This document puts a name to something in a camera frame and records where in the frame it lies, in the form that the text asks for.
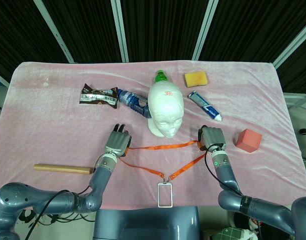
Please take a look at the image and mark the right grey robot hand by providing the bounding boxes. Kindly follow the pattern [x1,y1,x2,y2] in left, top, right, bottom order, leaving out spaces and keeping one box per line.
[197,125,228,153]

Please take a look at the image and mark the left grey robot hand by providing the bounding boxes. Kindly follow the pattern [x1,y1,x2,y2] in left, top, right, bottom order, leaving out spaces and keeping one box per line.
[103,123,133,159]

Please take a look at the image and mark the orange lanyard strap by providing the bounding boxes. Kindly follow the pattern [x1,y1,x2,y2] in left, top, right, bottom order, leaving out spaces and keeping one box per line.
[119,139,207,183]

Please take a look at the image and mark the clear badge card holder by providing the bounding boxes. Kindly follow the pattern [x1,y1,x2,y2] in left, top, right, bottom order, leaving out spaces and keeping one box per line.
[157,181,174,209]

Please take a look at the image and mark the white foam mannequin head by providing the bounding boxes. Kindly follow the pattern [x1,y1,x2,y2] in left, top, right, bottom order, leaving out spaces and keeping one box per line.
[147,81,185,139]

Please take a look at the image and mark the pink cube block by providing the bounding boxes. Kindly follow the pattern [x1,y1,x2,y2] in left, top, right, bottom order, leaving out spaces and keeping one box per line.
[234,128,263,154]

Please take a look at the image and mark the blue white toothpaste tube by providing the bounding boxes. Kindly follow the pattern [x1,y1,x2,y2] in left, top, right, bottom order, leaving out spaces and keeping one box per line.
[188,90,223,122]

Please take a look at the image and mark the blue plastic drink bottle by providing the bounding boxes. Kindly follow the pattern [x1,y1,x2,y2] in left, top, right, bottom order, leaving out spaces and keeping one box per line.
[117,88,153,119]

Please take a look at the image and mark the brown snack packet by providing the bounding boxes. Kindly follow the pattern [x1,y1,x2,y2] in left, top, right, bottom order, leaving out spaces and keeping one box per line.
[79,83,119,110]

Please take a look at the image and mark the yellow sponge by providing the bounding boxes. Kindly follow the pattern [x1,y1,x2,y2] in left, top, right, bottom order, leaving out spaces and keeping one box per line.
[184,71,210,88]

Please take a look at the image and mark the wooden cylinder stick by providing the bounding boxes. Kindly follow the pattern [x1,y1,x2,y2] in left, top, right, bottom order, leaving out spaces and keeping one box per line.
[33,163,94,175]

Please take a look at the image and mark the pink velvet table cloth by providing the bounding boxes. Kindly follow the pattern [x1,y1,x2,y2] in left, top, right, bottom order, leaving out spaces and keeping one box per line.
[0,60,306,210]

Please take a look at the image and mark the green capped bottle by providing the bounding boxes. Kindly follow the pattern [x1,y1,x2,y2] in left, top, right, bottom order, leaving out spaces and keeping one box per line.
[154,70,169,84]

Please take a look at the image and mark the grey robot torso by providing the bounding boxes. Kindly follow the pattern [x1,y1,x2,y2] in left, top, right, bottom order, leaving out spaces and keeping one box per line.
[92,205,201,240]

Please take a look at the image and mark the green checkered box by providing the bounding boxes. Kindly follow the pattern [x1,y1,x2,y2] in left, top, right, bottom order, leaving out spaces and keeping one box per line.
[219,226,255,240]

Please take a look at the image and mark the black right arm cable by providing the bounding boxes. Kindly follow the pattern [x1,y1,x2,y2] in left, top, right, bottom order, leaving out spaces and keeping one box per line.
[204,142,243,197]

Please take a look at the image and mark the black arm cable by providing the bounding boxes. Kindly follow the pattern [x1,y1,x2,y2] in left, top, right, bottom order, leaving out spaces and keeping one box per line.
[204,142,243,197]
[27,154,103,240]

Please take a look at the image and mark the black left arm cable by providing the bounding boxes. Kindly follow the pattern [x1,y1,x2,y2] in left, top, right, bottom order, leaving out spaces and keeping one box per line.
[27,154,103,240]

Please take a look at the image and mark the black floor cables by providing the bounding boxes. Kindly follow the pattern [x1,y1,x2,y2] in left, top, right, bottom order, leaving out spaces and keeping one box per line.
[17,208,93,226]

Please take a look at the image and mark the white frame post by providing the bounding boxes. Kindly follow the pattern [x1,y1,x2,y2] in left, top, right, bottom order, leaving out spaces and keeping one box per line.
[111,0,130,63]
[272,18,306,68]
[192,0,220,61]
[34,0,75,63]

